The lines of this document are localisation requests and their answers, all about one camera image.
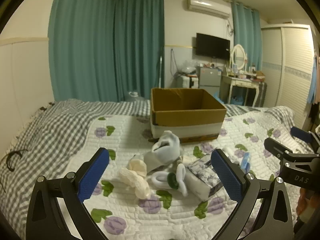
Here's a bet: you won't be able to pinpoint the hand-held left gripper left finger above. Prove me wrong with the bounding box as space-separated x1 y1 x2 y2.
26 147 110 240

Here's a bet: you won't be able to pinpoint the hanging blue clothes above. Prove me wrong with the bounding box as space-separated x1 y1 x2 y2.
307 52 320 104

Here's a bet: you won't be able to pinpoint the black wall television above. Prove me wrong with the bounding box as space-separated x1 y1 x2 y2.
195 32 231 61

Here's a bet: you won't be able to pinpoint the hanging wall cable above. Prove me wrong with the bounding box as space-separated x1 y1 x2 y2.
170 49 178 73

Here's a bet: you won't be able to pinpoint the light blue sock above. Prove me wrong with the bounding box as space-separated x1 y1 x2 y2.
151 131 184 161

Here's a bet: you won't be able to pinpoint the striped grey chair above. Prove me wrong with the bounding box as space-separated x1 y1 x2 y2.
257 81 268 106

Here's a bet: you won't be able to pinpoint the white wardrobe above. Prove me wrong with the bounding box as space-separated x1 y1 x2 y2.
260 24 316 130

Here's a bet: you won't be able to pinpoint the plain white sock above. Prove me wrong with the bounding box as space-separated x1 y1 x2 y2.
175 165 189 197

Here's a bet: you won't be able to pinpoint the light teal curtain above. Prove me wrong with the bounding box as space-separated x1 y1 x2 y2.
230 1 262 73

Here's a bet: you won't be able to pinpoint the person's right hand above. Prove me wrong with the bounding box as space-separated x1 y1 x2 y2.
296 187 313 224

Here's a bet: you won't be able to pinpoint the grey mini fridge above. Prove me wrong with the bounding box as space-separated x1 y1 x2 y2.
196 66 222 89

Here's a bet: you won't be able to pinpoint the clear plastic bags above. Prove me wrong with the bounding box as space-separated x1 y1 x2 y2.
175 60 198 75

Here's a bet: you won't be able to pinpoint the blue and white packet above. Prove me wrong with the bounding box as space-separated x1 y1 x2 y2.
239 152 251 172

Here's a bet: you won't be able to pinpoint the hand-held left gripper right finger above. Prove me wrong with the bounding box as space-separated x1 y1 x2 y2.
211 148 293 240

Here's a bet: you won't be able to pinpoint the cream sock ball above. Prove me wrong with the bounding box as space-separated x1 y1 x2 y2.
126 156 148 180

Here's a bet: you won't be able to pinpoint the oval white mirror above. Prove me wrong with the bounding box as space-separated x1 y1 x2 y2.
230 44 248 71

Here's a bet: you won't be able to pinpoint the white dressing table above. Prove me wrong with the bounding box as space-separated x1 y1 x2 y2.
220 73 266 107

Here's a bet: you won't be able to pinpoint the fuzzy cream sock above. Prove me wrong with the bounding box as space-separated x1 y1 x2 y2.
117 167 150 201

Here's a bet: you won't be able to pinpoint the white air conditioner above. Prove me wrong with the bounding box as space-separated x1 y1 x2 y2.
186 0 232 19

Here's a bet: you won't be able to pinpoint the white sock with green patch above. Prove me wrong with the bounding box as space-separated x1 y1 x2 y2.
151 171 179 190

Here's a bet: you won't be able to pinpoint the blue plastic bag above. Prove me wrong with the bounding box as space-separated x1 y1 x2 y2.
230 95 244 106
212 92 226 103

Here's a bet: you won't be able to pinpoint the white mop pole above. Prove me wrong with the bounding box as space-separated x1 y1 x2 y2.
159 55 164 88

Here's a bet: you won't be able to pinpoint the grey sock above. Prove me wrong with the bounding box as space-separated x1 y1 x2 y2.
144 152 181 176

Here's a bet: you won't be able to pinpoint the cardboard box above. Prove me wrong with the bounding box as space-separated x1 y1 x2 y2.
150 87 227 143

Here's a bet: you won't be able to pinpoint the grey gingham bed sheet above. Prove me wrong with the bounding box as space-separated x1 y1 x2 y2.
0 98 295 230

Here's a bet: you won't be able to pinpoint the white storage box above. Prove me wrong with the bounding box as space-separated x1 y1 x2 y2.
181 75 199 88

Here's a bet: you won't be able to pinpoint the clear water jug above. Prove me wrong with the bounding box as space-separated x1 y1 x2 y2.
126 91 146 102

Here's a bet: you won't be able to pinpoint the floral white quilt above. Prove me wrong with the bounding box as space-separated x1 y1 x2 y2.
82 106 316 240

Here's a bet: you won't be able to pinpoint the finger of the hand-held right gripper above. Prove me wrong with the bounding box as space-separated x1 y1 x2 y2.
291 126 320 153
264 137 300 167

